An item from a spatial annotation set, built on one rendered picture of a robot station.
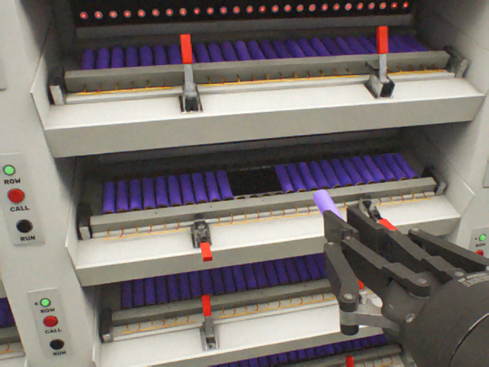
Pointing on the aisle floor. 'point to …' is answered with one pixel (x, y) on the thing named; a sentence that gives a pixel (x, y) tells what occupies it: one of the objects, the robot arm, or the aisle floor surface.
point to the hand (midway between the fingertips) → (351, 232)
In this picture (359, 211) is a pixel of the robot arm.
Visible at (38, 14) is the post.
